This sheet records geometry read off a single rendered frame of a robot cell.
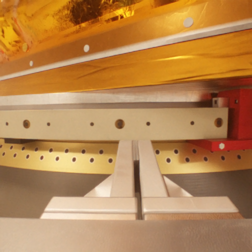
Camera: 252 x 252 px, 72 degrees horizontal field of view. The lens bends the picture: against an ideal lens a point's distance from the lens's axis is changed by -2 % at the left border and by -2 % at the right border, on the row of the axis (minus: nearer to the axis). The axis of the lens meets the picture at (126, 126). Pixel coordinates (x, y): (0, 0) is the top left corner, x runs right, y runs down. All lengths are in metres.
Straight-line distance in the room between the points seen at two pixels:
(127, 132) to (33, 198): 0.20
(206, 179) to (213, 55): 0.20
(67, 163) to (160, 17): 0.26
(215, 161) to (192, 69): 0.18
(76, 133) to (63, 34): 0.17
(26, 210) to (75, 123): 0.17
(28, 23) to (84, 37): 0.13
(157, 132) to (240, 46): 0.14
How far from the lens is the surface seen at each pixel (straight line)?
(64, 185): 0.33
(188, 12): 0.24
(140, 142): 0.15
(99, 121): 0.26
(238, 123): 0.30
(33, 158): 0.37
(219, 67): 0.22
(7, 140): 0.39
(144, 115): 0.26
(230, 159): 0.36
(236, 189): 0.35
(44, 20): 0.37
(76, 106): 0.34
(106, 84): 0.27
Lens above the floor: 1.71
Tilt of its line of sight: 5 degrees down
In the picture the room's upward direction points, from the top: 1 degrees counter-clockwise
